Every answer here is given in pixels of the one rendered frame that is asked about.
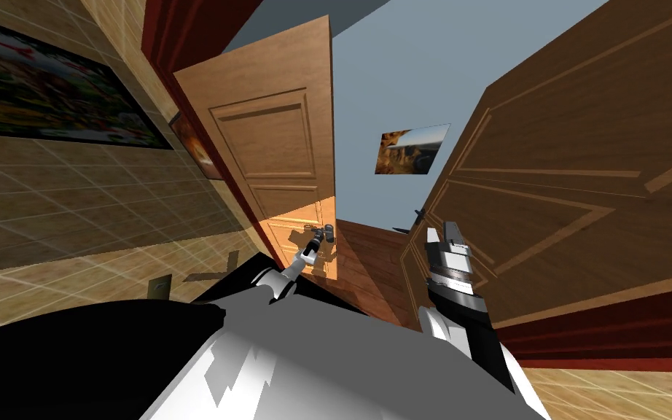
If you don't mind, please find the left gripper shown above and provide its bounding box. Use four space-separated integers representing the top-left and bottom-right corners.
303 230 326 260

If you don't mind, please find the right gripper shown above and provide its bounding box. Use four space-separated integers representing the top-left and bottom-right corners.
424 221 473 271

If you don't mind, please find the light brown door leaf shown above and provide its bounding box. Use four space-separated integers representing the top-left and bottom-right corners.
172 14 337 282

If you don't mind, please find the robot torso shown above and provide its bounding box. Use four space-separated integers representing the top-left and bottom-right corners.
137 252 552 420

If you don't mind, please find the dark brown door leaf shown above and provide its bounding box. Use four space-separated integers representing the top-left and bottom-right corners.
399 0 672 331

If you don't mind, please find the black door handle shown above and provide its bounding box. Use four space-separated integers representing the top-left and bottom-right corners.
392 207 428 236

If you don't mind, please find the canyon landscape wall picture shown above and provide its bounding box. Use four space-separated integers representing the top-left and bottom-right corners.
374 122 452 176

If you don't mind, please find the small orange wall picture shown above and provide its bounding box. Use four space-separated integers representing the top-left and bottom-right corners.
168 110 224 182

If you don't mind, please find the grey wall switch plate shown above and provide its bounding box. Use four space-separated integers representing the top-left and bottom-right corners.
147 273 173 301

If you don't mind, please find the large dark framed wall picture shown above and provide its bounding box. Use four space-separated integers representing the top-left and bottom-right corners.
0 11 174 151

